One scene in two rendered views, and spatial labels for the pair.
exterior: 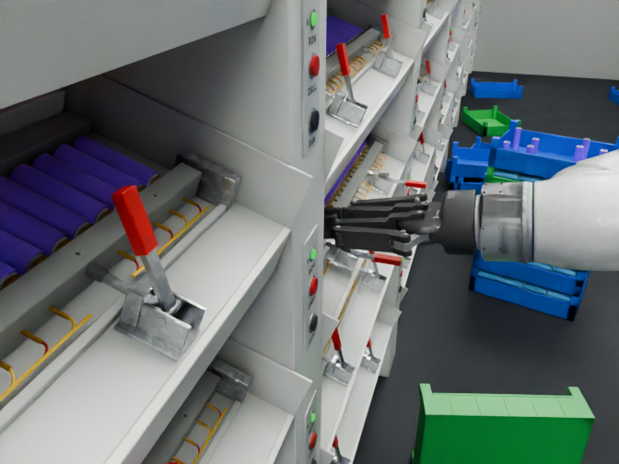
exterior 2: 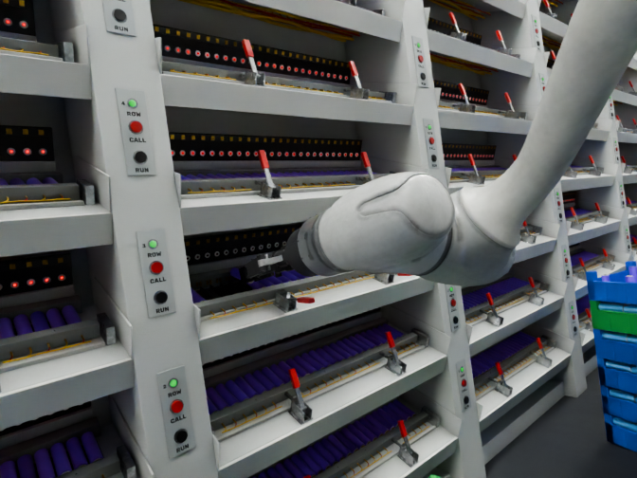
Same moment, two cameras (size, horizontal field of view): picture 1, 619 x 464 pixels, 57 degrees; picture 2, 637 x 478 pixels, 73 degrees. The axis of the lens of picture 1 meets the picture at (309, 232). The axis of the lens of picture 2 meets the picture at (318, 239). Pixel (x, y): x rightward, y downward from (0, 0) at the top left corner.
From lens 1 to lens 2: 0.61 m
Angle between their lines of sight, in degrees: 42
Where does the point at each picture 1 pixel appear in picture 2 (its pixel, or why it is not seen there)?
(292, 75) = (103, 125)
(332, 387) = (287, 421)
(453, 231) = (289, 249)
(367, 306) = (375, 382)
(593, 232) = (339, 221)
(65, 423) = not seen: outside the picture
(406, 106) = not seen: hidden behind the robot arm
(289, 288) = (118, 254)
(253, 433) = (95, 358)
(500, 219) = (305, 230)
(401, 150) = not seen: hidden behind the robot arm
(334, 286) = (260, 316)
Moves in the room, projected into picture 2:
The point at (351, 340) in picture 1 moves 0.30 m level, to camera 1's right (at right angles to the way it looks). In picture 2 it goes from (336, 398) to (500, 417)
